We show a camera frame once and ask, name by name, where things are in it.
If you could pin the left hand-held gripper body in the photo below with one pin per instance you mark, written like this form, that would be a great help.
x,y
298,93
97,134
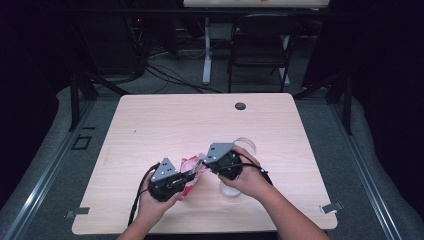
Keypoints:
x,y
165,186

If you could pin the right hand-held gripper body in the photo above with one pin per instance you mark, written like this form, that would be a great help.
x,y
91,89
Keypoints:
x,y
226,163

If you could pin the pink snack bag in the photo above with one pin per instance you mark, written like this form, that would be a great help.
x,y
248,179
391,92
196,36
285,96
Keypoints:
x,y
188,164

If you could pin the clear glass jar with lid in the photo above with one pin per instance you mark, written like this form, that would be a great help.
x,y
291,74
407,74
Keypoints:
x,y
228,190

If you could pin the person's left hand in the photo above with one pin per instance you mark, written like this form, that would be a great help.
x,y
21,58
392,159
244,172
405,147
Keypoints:
x,y
151,208

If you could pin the person's right hand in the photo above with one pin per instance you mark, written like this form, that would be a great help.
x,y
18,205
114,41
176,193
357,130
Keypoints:
x,y
250,181

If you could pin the dark round table grommet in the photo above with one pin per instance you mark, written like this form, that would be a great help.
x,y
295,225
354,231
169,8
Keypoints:
x,y
240,106

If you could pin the grey tape piece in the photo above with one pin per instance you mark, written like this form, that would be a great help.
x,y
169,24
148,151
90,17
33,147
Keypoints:
x,y
78,212
331,207

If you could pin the white desk leg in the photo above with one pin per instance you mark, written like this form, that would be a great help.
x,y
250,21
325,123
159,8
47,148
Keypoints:
x,y
207,56
286,73

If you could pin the black folding chair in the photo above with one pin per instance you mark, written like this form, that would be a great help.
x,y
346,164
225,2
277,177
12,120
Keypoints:
x,y
260,43

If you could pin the black metal stand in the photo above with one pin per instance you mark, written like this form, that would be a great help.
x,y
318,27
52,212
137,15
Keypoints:
x,y
74,100
347,103

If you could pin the dark equipment with red light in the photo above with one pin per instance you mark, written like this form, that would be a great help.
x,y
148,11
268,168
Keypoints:
x,y
113,43

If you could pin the white background desk top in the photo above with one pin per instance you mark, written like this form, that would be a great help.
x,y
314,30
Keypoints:
x,y
253,3

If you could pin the aluminium floor rail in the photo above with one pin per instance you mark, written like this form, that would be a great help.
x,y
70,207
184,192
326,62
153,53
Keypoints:
x,y
43,186
366,173

